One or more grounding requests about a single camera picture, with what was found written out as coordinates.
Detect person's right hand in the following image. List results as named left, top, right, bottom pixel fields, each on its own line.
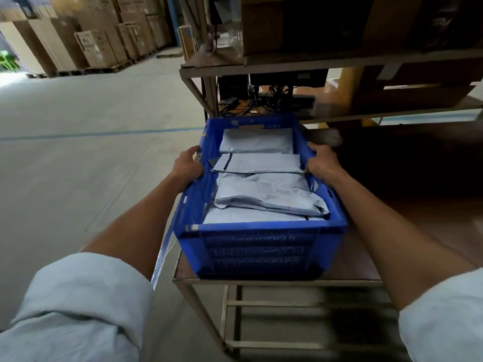
left=305, top=142, right=348, bottom=191

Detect person's left hand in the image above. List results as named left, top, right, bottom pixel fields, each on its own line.
left=171, top=145, right=205, bottom=194

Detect blue plastic crate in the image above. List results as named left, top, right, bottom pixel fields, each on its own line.
left=173, top=114, right=348, bottom=280

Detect person's right forearm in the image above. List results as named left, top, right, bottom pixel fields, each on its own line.
left=329, top=173, right=477, bottom=311

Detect person's left forearm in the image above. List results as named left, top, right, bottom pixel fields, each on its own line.
left=80, top=173, right=186, bottom=282

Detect grey mailer bag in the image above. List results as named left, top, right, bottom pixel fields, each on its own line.
left=219, top=128, right=294, bottom=154
left=210, top=153, right=305, bottom=174
left=203, top=207, right=326, bottom=224
left=214, top=172, right=330, bottom=217

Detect black monitor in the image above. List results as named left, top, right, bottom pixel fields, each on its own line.
left=249, top=68, right=329, bottom=110

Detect metal storage shelf rack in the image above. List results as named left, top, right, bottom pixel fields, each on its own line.
left=179, top=0, right=483, bottom=128

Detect upright cardboard box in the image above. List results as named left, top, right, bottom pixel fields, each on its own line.
left=178, top=25, right=198, bottom=64

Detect flat brown cardboard box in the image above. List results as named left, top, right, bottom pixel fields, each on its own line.
left=321, top=64, right=478, bottom=117

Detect wooden pallets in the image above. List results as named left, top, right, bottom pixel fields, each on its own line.
left=24, top=49, right=178, bottom=79

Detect stack of cardboard boxes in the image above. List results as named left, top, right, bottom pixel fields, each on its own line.
left=0, top=0, right=178, bottom=76

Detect light blue left sleeve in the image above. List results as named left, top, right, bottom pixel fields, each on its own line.
left=0, top=252, right=154, bottom=362

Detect light blue sleeve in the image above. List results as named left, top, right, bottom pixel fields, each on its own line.
left=0, top=252, right=154, bottom=362
left=398, top=267, right=483, bottom=362

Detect green plant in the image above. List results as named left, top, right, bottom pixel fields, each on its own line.
left=0, top=50, right=21, bottom=73

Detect light blue right sleeve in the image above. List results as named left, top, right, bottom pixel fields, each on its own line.
left=398, top=267, right=483, bottom=362

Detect black cables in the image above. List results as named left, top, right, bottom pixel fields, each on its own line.
left=218, top=84, right=302, bottom=116

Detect metal frame work table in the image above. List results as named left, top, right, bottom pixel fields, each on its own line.
left=172, top=120, right=483, bottom=362

